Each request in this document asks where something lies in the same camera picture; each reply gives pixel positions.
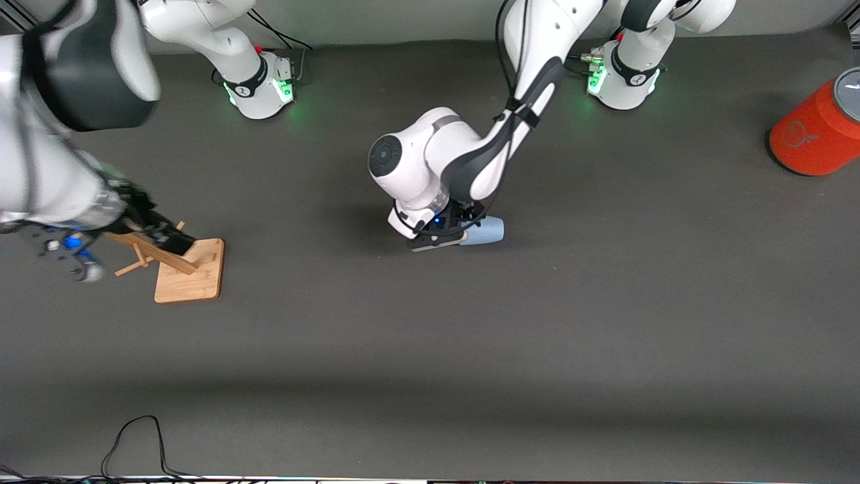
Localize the light blue plastic cup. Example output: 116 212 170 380
459 216 505 247

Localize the wooden mug tree rack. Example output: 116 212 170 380
107 220 225 304

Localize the orange cylindrical can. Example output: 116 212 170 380
768 66 860 177

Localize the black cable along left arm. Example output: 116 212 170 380
494 0 542 128

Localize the thin black table-edge cable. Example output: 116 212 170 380
101 415 209 481

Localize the black right arm base cable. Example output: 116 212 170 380
246 8 314 85

